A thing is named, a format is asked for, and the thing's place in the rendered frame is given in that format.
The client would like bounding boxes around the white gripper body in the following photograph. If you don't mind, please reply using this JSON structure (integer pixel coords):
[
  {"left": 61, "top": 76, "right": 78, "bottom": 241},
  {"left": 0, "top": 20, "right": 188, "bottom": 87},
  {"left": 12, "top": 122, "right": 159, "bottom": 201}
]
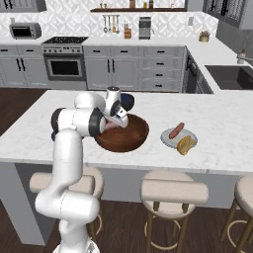
[{"left": 105, "top": 113, "right": 130, "bottom": 130}]

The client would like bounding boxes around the brown wooden bowl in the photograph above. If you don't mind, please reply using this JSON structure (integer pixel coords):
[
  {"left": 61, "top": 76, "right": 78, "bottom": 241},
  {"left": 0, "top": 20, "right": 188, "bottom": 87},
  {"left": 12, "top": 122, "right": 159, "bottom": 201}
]
[{"left": 93, "top": 113, "right": 150, "bottom": 154}]

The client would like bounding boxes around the grey plate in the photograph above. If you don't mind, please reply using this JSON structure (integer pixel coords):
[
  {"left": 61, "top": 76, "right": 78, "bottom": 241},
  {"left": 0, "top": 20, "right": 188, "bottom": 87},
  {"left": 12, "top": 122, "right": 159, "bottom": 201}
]
[{"left": 160, "top": 126, "right": 199, "bottom": 150}]

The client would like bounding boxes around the brown sausage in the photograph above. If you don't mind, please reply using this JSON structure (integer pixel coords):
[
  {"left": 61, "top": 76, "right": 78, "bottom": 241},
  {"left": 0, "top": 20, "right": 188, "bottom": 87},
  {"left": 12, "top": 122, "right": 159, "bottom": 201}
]
[{"left": 168, "top": 122, "right": 186, "bottom": 139}]

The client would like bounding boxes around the yellow bun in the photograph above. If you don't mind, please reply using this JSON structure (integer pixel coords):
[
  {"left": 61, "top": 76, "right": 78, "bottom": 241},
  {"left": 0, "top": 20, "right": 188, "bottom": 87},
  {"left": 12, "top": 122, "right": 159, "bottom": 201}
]
[{"left": 176, "top": 134, "right": 198, "bottom": 157}]

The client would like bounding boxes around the grey lower cupboard run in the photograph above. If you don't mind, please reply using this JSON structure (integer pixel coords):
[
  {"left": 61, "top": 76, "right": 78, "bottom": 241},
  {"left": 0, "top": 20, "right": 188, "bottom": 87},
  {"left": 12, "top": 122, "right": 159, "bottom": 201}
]
[
  {"left": 82, "top": 44, "right": 188, "bottom": 93},
  {"left": 0, "top": 43, "right": 49, "bottom": 89}
]

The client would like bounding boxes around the beige round bar stool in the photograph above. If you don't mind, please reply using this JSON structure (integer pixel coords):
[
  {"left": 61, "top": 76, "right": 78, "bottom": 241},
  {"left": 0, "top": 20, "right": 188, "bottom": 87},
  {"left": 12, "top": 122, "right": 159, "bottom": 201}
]
[
  {"left": 29, "top": 166, "right": 105, "bottom": 244},
  {"left": 139, "top": 169, "right": 210, "bottom": 253},
  {"left": 219, "top": 174, "right": 253, "bottom": 253}
]

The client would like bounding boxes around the silver stove with oven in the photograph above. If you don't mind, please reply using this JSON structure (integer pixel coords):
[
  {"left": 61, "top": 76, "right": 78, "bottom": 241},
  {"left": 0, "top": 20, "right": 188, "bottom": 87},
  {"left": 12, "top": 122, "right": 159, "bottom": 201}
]
[{"left": 41, "top": 36, "right": 89, "bottom": 91}]

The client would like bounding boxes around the dark dishwasher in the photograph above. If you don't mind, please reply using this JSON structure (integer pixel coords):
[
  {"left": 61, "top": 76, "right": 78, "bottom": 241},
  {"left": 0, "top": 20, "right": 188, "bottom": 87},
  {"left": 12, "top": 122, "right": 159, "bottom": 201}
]
[{"left": 182, "top": 48, "right": 215, "bottom": 95}]

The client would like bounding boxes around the wooden knife block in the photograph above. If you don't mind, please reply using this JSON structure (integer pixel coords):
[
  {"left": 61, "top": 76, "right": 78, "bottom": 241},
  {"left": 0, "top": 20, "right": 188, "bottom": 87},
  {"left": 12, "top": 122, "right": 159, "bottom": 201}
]
[{"left": 123, "top": 23, "right": 133, "bottom": 40}]

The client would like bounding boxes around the silver coffee machine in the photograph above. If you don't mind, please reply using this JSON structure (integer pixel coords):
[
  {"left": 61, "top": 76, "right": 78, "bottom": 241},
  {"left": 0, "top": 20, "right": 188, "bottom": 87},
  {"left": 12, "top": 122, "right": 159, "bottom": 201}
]
[{"left": 137, "top": 16, "right": 156, "bottom": 41}]

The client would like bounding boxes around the dark sink basin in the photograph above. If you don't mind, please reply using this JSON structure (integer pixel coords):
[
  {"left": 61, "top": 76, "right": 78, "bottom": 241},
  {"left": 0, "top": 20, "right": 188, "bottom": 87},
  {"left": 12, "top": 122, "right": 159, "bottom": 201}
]
[{"left": 204, "top": 64, "right": 253, "bottom": 91}]

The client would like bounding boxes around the small potted plant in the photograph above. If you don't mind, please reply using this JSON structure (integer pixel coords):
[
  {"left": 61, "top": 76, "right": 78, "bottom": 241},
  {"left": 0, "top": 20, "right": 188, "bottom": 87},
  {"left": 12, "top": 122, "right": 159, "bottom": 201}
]
[{"left": 198, "top": 30, "right": 211, "bottom": 43}]

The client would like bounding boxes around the silver toaster oven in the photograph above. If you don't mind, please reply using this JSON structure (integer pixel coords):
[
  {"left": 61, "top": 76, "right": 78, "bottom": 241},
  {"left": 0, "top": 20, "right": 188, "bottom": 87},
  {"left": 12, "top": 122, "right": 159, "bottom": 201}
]
[{"left": 8, "top": 22, "right": 43, "bottom": 41}]

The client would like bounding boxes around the silver tap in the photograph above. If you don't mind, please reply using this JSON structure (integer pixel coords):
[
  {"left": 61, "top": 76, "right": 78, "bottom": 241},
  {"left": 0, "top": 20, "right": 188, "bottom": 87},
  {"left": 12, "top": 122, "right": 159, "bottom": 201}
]
[{"left": 235, "top": 48, "right": 253, "bottom": 66}]

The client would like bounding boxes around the grey glass-front upper cupboard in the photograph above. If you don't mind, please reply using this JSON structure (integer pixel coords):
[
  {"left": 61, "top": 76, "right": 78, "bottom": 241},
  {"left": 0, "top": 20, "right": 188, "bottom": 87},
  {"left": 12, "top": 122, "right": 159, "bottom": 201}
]
[{"left": 202, "top": 0, "right": 253, "bottom": 32}]

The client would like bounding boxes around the rail with hanging tools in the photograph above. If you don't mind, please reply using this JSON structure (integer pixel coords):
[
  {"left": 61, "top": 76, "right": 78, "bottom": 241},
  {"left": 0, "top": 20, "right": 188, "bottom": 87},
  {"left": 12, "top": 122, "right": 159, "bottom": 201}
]
[{"left": 101, "top": 14, "right": 122, "bottom": 35}]

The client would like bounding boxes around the brown wooden wall shelf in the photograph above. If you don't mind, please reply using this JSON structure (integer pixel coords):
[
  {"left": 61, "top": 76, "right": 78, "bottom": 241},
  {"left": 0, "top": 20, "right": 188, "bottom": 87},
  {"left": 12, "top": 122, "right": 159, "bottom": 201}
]
[{"left": 90, "top": 7, "right": 188, "bottom": 14}]

